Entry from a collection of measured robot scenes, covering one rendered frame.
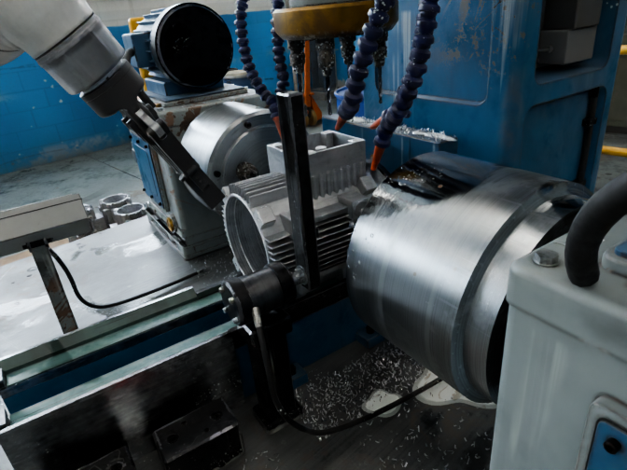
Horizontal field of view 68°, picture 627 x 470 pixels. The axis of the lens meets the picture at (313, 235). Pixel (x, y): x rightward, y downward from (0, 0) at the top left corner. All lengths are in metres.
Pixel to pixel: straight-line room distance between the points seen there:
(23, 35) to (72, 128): 5.60
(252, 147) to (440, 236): 0.54
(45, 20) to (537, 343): 0.57
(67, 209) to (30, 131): 5.26
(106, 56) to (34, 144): 5.53
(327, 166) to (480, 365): 0.37
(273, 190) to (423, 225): 0.27
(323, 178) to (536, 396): 0.43
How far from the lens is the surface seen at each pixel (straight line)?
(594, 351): 0.36
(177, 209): 1.15
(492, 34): 0.78
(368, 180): 0.73
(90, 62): 0.63
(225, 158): 0.91
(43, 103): 6.14
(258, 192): 0.68
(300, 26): 0.67
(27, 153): 6.15
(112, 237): 1.44
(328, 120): 0.91
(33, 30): 0.63
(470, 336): 0.46
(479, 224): 0.45
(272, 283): 0.58
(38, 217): 0.88
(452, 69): 0.84
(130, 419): 0.70
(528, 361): 0.39
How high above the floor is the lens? 1.33
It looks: 26 degrees down
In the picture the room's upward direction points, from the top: 6 degrees counter-clockwise
